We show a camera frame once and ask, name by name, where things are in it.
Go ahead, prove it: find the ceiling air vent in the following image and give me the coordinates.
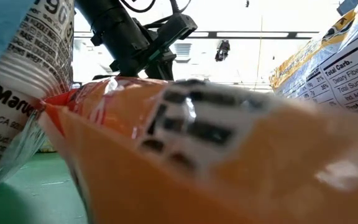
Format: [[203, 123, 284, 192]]
[[174, 42, 193, 63]]

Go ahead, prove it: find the black ceiling-hung camera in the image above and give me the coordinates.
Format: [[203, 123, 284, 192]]
[[215, 39, 231, 62]]

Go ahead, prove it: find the Maruchan beef ramen pack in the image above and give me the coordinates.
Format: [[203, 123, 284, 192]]
[[0, 0, 76, 200]]

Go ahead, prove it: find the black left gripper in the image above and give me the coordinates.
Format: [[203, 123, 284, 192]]
[[104, 14, 198, 81]]

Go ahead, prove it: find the red Saucy Noodles pack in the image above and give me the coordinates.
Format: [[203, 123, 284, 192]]
[[37, 77, 358, 224]]

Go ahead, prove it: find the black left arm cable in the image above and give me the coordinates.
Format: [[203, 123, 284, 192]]
[[119, 0, 192, 22]]

